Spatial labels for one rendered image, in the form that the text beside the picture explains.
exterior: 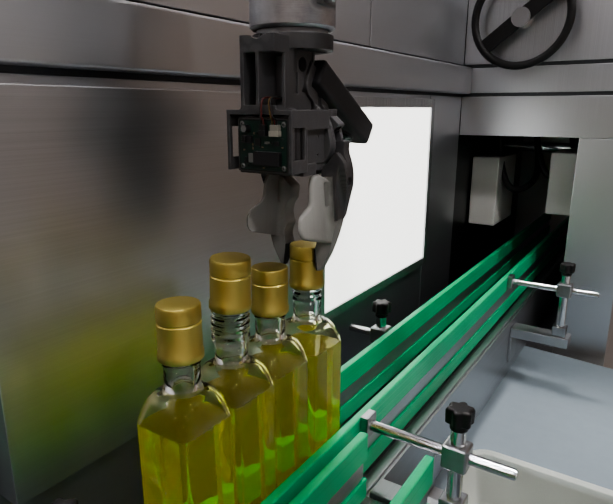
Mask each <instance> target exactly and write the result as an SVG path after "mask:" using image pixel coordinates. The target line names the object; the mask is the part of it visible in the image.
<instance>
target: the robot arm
mask: <svg viewBox="0 0 613 504"><path fill-rule="evenodd" d="M335 27H336V0H249V29H250V30H251V31H252V32H254V33H256V34H254V35H252V36H251V35H240V36H239V45H240V82H241V109H239V110H226V114H227V144H228V169H230V170H231V169H239V170H241V172H247V173H258V174H261V177H262V180H263V183H264V188H263V196H262V199H261V200H260V202H259V203H258V204H256V205H255V206H254V207H253V208H252V209H251V210H250V211H249V213H248V215H247V227H248V229H249V230H250V231H251V232H256V233H264V234H271V238H272V242H273V245H274V248H275V251H276V253H277V255H278V257H279V260H280V262H281V263H283V264H287V263H288V261H289V258H290V243H291V242H294V236H293V228H294V225H295V222H296V220H295V216H294V205H295V202H296V200H297V198H298V197H299V190H300V185H299V183H298V182H297V180H296V179H295V178H294V177H293V176H300V177H305V176H311V175H313V176H311V178H310V180H309V183H308V197H309V202H308V206H307V208H306V209H305V211H304V212H303V213H302V214H301V216H300V217H299V220H298V233H299V236H300V238H301V239H302V240H304V241H312V242H316V246H315V249H314V256H315V266H316V271H320V270H322V269H323V268H324V267H325V266H326V264H327V262H328V260H329V259H330V257H331V255H332V253H333V250H334V248H335V245H336V243H337V240H338V237H339V234H340V231H341V228H342V224H343V220H344V218H345V216H346V214H347V210H348V206H349V202H350V197H351V193H352V189H353V183H354V170H353V163H352V159H351V156H350V152H349V144H350V143H361V144H365V143H367V142H368V140H369V137H370V134H371V131H372V128H373V124H372V122H371V121H370V119H369V118H368V117H367V115H366V114H365V113H364V111H363V110H362V109H361V107H360V106H359V105H358V103H357V102H356V100H355V99H354V98H353V96H352V95H351V94H350V92H349V91H348V90H347V88H346V87H345V86H344V84H343V83H342V81H341V80H340V79H339V77H338V76H337V75H336V73H335V72H334V71H333V69H332V68H331V67H330V65H329V64H328V62H327V61H326V60H315V55H320V54H328V53H332V52H333V42H334V36H333V35H331V34H329V33H332V32H333V31H334V30H335ZM232 126H238V145H239V156H233V136H232ZM316 174H321V176H320V175H316Z"/></svg>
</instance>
